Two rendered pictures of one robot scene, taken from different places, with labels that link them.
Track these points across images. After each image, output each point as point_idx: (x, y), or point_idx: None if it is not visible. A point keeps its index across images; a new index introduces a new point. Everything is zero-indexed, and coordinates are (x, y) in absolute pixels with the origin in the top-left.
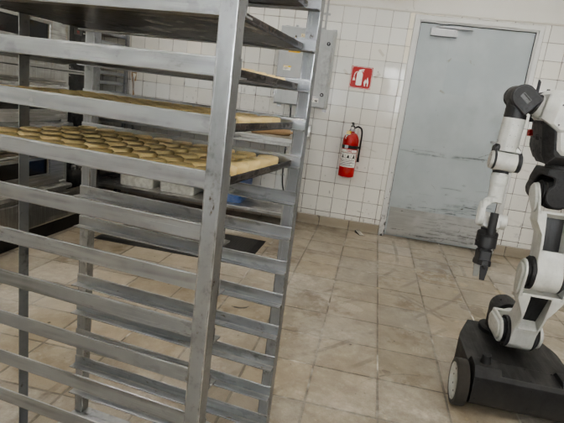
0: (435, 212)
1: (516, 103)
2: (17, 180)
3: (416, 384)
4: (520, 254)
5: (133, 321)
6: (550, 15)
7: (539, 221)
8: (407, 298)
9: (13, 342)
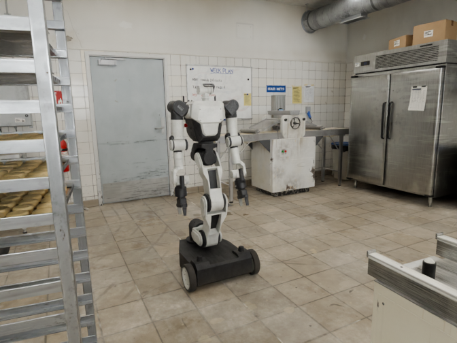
0: (133, 180)
1: (176, 111)
2: None
3: (166, 290)
4: (189, 190)
5: None
6: (167, 48)
7: (205, 174)
8: (137, 241)
9: None
